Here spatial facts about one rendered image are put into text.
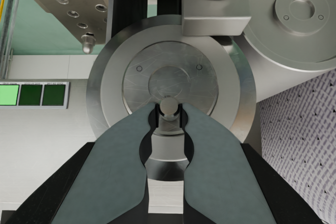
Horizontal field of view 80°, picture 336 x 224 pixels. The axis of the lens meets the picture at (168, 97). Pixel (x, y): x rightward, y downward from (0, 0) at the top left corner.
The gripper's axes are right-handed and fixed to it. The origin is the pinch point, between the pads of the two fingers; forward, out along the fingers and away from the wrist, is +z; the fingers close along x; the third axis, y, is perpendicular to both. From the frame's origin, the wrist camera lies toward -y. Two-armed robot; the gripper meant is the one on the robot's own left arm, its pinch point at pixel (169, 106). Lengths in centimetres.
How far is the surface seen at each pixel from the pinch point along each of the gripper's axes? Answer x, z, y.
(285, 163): 17.4, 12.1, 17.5
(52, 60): -184, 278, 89
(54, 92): -29.8, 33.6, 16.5
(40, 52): -203, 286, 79
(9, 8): -61, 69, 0
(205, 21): 2.6, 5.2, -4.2
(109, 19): -6.1, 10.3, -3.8
